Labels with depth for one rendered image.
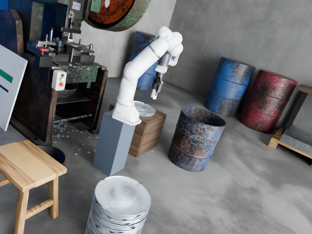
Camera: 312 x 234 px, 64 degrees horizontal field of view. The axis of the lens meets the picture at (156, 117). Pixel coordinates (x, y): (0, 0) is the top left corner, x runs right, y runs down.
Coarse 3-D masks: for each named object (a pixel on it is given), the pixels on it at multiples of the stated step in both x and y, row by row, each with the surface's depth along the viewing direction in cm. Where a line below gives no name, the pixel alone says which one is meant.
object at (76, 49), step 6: (66, 42) 195; (72, 42) 202; (66, 48) 197; (72, 48) 193; (78, 48) 189; (84, 48) 196; (72, 54) 195; (78, 54) 199; (72, 60) 197; (78, 60) 202
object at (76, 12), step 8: (72, 0) 186; (80, 0) 191; (72, 8) 188; (80, 8) 194; (56, 16) 194; (64, 16) 188; (72, 16) 190; (80, 16) 197; (56, 24) 195; (64, 24) 190; (72, 24) 190; (80, 24) 195
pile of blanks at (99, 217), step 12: (96, 204) 118; (96, 216) 119; (108, 216) 115; (120, 216) 113; (132, 216) 115; (144, 216) 122; (96, 228) 119; (108, 228) 115; (120, 228) 116; (132, 228) 119
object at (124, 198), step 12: (108, 180) 133; (120, 180) 136; (132, 180) 139; (96, 192) 122; (108, 192) 124; (120, 192) 126; (132, 192) 128; (144, 192) 132; (108, 204) 117; (120, 204) 119; (132, 204) 121; (144, 204) 124
